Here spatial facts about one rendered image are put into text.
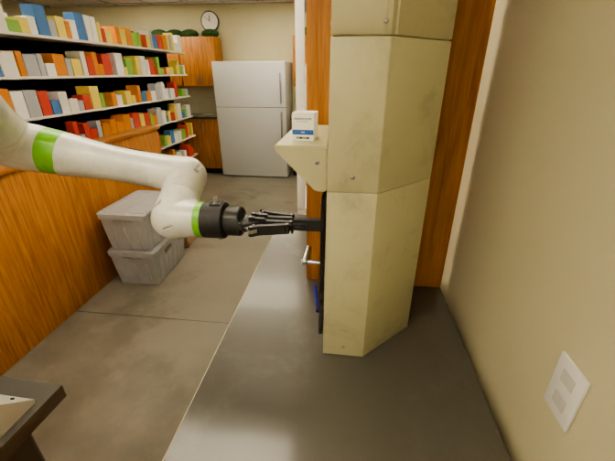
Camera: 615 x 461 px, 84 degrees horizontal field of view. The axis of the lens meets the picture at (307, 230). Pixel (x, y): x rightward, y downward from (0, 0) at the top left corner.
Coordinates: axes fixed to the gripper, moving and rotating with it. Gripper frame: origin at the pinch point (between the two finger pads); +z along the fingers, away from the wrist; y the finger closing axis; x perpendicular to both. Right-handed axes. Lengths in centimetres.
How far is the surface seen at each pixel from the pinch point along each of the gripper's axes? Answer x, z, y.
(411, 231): 3.3, 26.2, 5.7
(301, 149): -19.3, -0.8, -4.6
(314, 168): -15.2, 2.0, -4.7
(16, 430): 37, -60, -35
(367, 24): -41.9, 11.3, -3.9
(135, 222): 72, -151, 149
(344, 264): 8.1, 9.5, -4.7
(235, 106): 17, -172, 483
